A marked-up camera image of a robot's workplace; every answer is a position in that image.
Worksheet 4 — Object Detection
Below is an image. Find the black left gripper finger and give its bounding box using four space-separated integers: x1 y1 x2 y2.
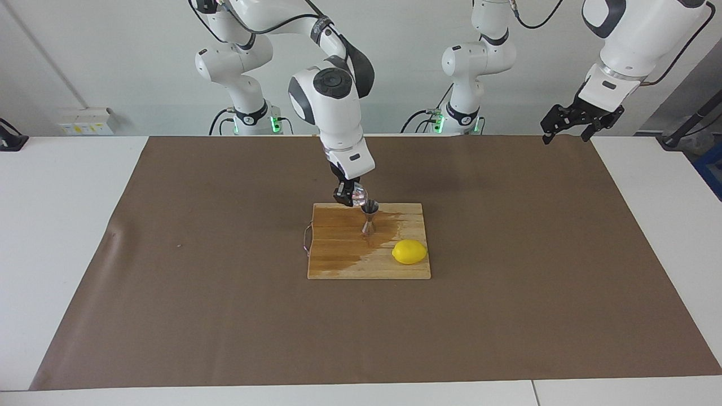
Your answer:
581 106 625 143
540 103 576 145

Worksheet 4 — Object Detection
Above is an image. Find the steel double jigger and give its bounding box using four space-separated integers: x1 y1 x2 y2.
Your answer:
361 199 380 235

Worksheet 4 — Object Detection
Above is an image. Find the wooden cutting board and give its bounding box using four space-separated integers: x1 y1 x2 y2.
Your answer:
303 202 432 280

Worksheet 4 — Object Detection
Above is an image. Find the yellow lemon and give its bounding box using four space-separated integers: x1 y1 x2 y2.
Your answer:
391 239 428 266

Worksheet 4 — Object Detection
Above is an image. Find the black stand pole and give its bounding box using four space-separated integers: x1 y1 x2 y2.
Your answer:
657 90 722 150

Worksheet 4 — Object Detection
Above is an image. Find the blue crate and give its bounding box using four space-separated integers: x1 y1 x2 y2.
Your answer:
693 155 722 202

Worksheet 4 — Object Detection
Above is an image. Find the brown paper table mat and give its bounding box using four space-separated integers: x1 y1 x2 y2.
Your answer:
29 135 722 391

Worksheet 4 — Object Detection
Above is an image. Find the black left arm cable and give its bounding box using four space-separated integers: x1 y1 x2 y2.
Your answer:
510 0 717 86

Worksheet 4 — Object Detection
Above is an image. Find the white wall outlet box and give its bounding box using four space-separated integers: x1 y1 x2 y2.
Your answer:
58 107 117 136

